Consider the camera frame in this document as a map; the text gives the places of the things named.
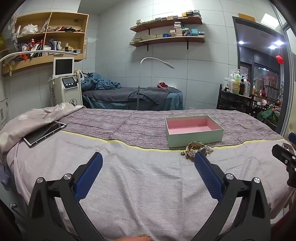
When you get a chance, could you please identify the grey woven bed runner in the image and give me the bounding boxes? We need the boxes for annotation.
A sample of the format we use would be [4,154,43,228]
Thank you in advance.
[58,108,285,149]

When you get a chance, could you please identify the black trolley rack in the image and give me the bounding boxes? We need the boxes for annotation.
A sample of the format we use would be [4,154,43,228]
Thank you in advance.
[217,84,254,115]

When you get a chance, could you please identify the white plastic bag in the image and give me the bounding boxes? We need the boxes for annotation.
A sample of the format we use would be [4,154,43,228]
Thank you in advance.
[21,24,39,34]

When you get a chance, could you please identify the silver tablet computer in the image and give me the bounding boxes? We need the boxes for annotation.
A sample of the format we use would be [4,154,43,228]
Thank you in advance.
[22,121,67,148]

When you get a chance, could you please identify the wooden wall cabinet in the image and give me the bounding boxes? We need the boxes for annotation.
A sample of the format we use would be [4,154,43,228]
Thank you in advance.
[1,11,89,77]

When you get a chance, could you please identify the crumpled blue duvet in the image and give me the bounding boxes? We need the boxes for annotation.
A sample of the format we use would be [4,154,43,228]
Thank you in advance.
[81,72,122,91]

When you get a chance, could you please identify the white beauty machine with screen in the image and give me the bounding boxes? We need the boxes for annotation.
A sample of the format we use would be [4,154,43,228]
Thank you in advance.
[48,57,83,108]

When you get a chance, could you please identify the pink polka dot blanket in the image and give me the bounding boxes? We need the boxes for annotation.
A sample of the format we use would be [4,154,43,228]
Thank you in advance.
[0,103,86,163]

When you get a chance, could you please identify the long wooden wall shelf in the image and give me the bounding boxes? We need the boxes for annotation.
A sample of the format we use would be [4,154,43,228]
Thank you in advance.
[129,36,206,50]

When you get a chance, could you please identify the green box with pink lining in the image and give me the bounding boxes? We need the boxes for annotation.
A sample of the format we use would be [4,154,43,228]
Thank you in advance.
[165,115,224,149]

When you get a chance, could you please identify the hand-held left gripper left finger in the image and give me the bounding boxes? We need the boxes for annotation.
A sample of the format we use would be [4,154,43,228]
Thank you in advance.
[26,152,104,241]

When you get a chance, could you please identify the cluster of bottles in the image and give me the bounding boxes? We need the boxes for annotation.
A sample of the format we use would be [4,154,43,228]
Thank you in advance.
[223,69,253,95]

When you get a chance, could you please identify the blue massage bed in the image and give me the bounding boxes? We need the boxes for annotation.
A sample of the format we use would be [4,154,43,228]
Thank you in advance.
[81,86,184,111]

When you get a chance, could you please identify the dark grey door frame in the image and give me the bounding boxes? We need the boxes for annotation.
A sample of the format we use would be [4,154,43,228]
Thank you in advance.
[232,16,292,136]

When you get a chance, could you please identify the short wooden wall shelf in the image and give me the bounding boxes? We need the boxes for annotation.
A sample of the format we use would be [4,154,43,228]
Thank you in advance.
[130,17,203,35]

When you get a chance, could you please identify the wall notice sheet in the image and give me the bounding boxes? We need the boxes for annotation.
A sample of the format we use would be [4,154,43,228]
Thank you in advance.
[0,98,10,127]

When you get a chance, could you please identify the green potted plant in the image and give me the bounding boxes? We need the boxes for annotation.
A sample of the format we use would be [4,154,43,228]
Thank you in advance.
[257,105,281,126]

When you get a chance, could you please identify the row of small boxes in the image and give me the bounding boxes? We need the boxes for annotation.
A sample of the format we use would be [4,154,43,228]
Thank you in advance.
[136,10,202,25]

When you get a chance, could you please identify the wristwatch with tan strap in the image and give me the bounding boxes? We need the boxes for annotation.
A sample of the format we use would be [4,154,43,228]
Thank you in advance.
[180,141,214,161]

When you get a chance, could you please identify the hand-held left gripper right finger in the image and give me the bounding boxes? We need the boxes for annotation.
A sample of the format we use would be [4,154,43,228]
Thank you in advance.
[194,151,271,241]

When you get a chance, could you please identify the pale bed sheet yellow stripe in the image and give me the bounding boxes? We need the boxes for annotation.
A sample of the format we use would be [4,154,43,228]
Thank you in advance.
[0,131,296,241]

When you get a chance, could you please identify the wall shelves with boxes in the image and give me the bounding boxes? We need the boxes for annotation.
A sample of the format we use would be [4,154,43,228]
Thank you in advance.
[132,21,205,43]

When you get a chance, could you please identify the white arc floor lamp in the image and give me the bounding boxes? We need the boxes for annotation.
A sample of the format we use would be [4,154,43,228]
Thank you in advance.
[138,57,175,111]

